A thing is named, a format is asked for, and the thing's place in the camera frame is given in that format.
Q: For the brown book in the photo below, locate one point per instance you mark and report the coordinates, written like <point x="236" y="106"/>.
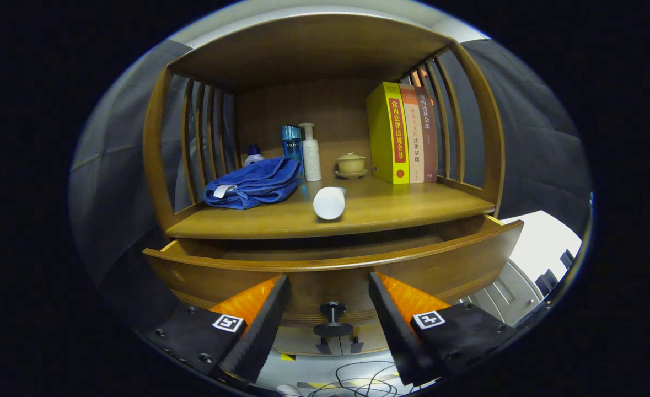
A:
<point x="429" y="143"/>

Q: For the white cream tube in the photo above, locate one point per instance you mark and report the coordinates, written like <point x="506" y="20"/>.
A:
<point x="328" y="204"/>

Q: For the small white blue-capped bottle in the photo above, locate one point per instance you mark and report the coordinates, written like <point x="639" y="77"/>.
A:
<point x="254" y="159"/>

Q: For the yellow black floor tape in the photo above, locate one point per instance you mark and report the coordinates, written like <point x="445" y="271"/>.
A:
<point x="288" y="357"/>

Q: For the white rounded object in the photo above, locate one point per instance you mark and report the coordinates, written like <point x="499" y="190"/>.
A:
<point x="289" y="390"/>

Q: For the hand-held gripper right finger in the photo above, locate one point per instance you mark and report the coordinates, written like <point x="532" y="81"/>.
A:
<point x="399" y="331"/>

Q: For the wooden cabinet door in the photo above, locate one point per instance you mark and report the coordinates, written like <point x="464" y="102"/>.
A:
<point x="371" y="337"/>
<point x="297" y="342"/>

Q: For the beige saucer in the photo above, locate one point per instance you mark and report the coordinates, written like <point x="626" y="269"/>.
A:
<point x="352" y="176"/>

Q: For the orange and white book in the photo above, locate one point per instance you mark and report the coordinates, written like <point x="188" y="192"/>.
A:
<point x="415" y="138"/>

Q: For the beige lidded teacup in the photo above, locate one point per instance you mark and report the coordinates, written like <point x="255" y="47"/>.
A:
<point x="351" y="163"/>

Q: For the blue folded towel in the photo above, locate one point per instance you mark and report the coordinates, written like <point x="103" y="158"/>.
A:
<point x="253" y="184"/>

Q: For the wooden drawer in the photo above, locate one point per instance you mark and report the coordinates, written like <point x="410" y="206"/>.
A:
<point x="330" y="284"/>

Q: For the black backdrop cloth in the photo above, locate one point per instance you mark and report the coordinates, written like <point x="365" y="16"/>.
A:
<point x="121" y="182"/>

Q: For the wooden cabinet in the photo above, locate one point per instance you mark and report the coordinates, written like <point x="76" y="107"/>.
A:
<point x="313" y="49"/>

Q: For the white plastic box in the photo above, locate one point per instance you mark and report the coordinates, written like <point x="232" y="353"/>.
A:
<point x="540" y="242"/>

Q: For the black drawer knob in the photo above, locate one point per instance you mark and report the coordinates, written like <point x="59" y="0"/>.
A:
<point x="333" y="330"/>

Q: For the white pump bottle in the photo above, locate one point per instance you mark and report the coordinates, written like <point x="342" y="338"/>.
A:
<point x="311" y="160"/>

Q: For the thick yellow book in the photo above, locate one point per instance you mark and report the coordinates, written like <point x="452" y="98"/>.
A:
<point x="385" y="132"/>

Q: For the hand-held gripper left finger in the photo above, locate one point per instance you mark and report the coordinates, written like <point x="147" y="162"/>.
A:
<point x="261" y="331"/>

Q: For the wooden countertop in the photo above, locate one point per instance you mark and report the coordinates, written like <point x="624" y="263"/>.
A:
<point x="402" y="207"/>

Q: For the blue translucent bottle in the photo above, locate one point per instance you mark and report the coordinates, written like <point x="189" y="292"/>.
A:
<point x="291" y="143"/>

